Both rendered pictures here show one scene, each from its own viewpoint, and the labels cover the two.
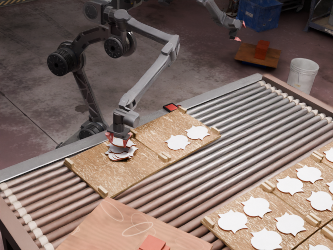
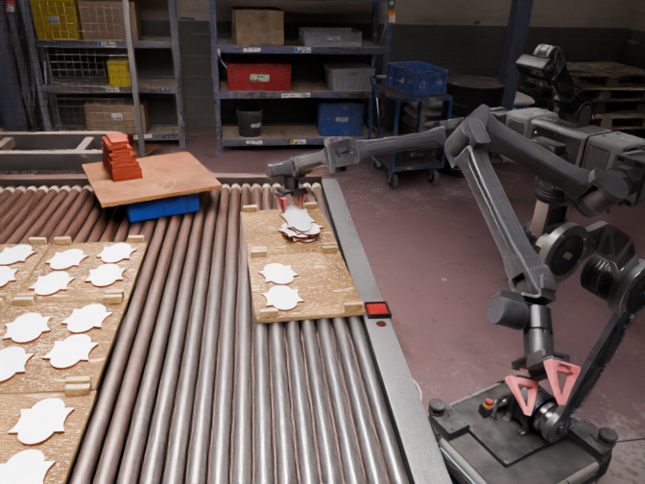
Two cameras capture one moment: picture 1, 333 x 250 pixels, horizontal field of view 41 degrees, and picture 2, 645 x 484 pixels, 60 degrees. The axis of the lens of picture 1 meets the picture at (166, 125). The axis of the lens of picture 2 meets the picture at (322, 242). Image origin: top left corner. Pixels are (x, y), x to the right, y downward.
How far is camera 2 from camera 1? 3.40 m
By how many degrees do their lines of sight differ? 100
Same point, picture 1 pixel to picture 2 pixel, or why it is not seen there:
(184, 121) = (322, 300)
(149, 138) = (310, 260)
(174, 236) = (136, 193)
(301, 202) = (56, 312)
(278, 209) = (80, 290)
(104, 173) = (276, 219)
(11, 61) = not seen: outside the picture
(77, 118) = not seen: outside the picture
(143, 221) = (172, 188)
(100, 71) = not seen: outside the picture
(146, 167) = (257, 240)
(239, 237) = (96, 250)
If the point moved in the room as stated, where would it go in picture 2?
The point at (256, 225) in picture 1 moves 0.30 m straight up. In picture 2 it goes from (89, 265) to (75, 186)
